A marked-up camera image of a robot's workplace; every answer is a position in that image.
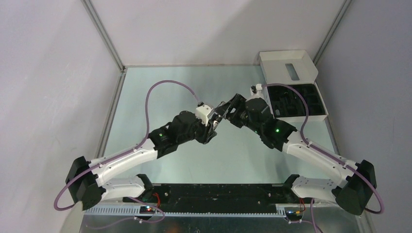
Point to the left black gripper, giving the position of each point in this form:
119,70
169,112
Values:
208,131

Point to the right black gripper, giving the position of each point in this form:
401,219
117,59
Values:
234,108

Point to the silver black hair clipper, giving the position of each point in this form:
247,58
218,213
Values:
215,120

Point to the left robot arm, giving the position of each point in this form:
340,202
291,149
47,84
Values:
91,181

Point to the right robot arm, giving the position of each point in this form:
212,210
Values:
348,184

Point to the white storage box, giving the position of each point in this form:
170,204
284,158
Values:
291,74

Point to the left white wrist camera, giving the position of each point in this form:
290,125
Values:
204,112

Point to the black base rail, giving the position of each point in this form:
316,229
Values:
222,198

